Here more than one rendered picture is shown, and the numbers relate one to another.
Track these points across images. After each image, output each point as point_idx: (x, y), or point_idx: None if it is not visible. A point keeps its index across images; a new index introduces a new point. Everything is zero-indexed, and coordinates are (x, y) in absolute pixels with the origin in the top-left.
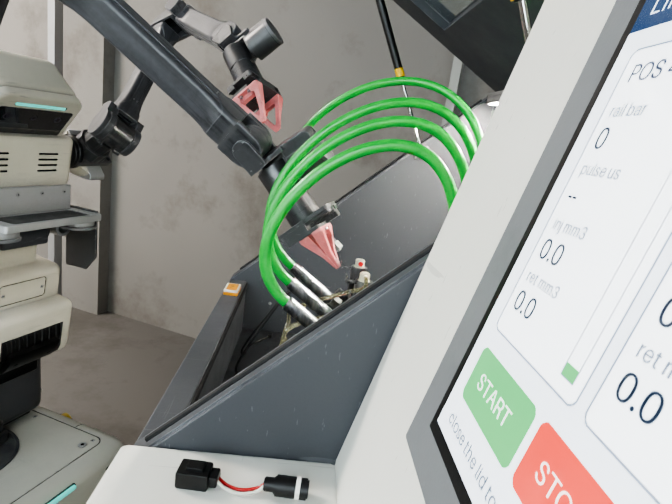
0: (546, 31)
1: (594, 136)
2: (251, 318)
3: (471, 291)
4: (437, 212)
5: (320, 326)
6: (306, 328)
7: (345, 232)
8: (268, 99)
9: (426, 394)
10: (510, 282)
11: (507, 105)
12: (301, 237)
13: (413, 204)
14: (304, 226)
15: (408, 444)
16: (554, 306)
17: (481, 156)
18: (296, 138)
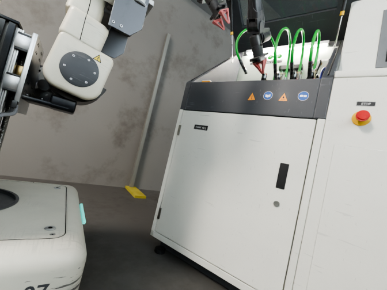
0: (357, 19)
1: None
2: None
3: (375, 48)
4: (231, 80)
5: (335, 60)
6: (333, 60)
7: (217, 77)
8: (218, 18)
9: (377, 60)
10: None
11: (353, 29)
12: (264, 59)
13: (228, 75)
14: (264, 56)
15: (379, 67)
16: None
17: (350, 35)
18: (267, 29)
